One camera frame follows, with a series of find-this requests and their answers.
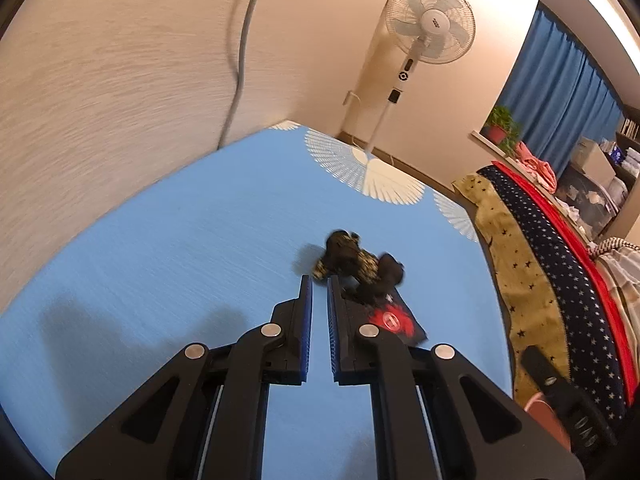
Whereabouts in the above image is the white standing fan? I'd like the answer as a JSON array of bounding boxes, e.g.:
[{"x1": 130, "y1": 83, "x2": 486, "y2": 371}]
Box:
[{"x1": 366, "y1": 0, "x2": 476, "y2": 155}]

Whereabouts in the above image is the grey wall cable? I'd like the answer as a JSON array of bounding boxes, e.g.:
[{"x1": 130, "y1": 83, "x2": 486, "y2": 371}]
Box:
[{"x1": 217, "y1": 0, "x2": 276, "y2": 151}]

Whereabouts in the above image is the potted green plant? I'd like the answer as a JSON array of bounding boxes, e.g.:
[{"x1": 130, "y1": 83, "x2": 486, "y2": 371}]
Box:
[{"x1": 480, "y1": 105, "x2": 521, "y2": 156}]

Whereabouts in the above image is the clear storage box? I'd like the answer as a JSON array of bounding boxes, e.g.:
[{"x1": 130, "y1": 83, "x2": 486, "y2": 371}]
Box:
[{"x1": 555, "y1": 165, "x2": 618, "y2": 240}]

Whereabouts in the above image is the black red snack packet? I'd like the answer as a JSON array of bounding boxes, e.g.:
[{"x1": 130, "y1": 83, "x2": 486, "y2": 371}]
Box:
[{"x1": 367, "y1": 289, "x2": 427, "y2": 347}]

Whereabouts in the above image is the star patterned quilt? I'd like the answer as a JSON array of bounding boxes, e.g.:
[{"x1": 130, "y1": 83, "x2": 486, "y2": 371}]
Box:
[{"x1": 454, "y1": 162, "x2": 639, "y2": 428}]

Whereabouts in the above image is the white cardboard box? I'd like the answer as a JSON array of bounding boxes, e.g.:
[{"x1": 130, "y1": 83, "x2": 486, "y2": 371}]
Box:
[{"x1": 570, "y1": 138, "x2": 616, "y2": 188}]

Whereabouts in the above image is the pink clothes pile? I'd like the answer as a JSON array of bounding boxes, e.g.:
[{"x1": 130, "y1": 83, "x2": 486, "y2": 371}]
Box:
[{"x1": 515, "y1": 141, "x2": 558, "y2": 194}]

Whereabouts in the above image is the grey striped cloth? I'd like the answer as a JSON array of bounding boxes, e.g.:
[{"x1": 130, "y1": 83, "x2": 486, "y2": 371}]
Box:
[{"x1": 588, "y1": 237, "x2": 639, "y2": 354}]

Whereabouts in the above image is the black patterned scrunchie cloth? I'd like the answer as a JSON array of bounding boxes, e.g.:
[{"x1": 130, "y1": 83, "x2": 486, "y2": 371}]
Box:
[{"x1": 312, "y1": 230, "x2": 405, "y2": 306}]

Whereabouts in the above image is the pink round bin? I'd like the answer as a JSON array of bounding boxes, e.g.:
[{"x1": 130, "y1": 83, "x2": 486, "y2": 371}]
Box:
[{"x1": 524, "y1": 392, "x2": 570, "y2": 451}]

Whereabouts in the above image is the dark bookshelf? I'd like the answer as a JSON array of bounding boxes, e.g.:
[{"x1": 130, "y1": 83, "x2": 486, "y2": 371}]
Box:
[{"x1": 615, "y1": 105, "x2": 639, "y2": 182}]

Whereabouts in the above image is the blue curtain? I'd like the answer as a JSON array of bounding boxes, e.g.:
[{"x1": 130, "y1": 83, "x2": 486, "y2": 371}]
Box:
[{"x1": 497, "y1": 4, "x2": 623, "y2": 174}]

